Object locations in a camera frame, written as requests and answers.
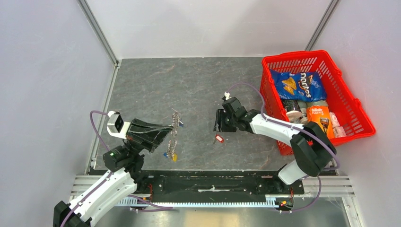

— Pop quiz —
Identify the grey deodorant bottle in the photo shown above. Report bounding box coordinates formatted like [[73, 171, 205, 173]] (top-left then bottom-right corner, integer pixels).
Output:
[[281, 99, 308, 124]]

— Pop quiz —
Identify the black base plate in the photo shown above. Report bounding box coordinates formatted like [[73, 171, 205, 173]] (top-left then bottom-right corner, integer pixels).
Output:
[[135, 170, 305, 203]]

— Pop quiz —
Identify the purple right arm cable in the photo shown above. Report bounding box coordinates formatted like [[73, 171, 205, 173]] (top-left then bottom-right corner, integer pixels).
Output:
[[226, 82, 341, 214]]

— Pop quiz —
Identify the pink white small packet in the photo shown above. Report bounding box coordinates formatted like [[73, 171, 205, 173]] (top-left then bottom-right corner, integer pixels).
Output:
[[330, 112, 346, 138]]

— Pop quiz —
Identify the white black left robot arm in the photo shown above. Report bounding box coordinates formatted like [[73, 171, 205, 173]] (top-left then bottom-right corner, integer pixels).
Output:
[[53, 113, 174, 227]]

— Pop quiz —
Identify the orange Gillette razor box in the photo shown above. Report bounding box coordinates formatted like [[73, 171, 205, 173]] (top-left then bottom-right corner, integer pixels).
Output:
[[306, 105, 335, 139]]

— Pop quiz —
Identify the red key tag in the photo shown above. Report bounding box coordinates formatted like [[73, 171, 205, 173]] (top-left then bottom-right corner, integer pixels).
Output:
[[215, 134, 224, 143]]

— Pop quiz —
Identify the red plastic basket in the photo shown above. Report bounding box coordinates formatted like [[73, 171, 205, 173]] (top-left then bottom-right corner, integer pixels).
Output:
[[260, 50, 376, 146]]

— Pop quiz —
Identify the blue Doritos chip bag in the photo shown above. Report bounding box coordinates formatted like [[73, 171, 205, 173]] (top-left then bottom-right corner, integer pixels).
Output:
[[270, 70, 327, 103]]

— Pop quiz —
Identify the slotted cable duct rail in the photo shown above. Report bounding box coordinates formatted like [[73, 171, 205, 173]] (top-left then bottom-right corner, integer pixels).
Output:
[[116, 197, 279, 209]]

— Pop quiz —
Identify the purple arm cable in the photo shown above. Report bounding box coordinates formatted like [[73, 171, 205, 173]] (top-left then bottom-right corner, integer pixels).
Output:
[[59, 110, 174, 227], [226, 82, 341, 214]]

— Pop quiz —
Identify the steel disc with keyrings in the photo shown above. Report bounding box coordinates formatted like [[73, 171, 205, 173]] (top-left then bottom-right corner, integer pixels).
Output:
[[166, 109, 182, 160]]

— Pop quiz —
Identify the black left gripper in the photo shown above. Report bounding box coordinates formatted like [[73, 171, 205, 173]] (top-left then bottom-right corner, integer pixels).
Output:
[[124, 116, 174, 157]]

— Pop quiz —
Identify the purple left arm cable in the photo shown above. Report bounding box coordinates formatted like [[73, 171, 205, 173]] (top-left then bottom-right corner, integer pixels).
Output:
[[59, 110, 174, 227]]

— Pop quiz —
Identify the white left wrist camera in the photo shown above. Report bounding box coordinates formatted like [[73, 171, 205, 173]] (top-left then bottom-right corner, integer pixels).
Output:
[[106, 111, 131, 139]]

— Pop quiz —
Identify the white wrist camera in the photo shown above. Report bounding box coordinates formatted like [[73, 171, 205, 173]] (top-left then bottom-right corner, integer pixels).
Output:
[[106, 111, 131, 139], [223, 92, 231, 101]]

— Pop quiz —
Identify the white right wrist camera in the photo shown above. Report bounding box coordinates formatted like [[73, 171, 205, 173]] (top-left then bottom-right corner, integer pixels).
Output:
[[223, 92, 231, 101]]

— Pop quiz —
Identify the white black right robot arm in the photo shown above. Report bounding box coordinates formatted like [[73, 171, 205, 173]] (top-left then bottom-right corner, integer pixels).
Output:
[[213, 97, 337, 193]]

